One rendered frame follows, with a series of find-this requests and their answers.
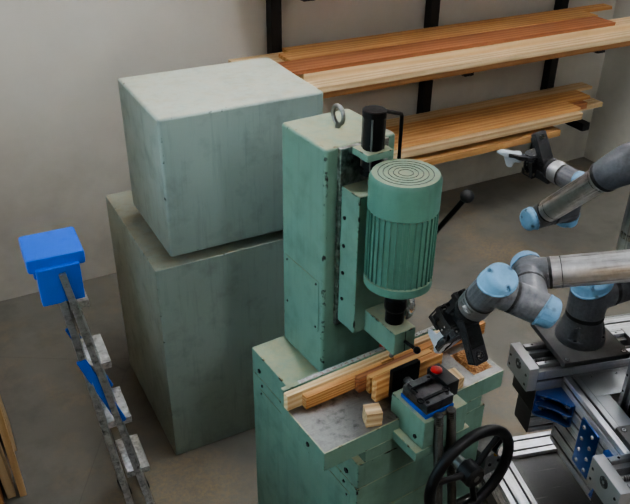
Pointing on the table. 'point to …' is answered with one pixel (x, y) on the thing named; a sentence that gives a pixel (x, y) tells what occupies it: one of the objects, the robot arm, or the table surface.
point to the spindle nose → (394, 311)
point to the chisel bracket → (395, 335)
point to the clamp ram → (403, 375)
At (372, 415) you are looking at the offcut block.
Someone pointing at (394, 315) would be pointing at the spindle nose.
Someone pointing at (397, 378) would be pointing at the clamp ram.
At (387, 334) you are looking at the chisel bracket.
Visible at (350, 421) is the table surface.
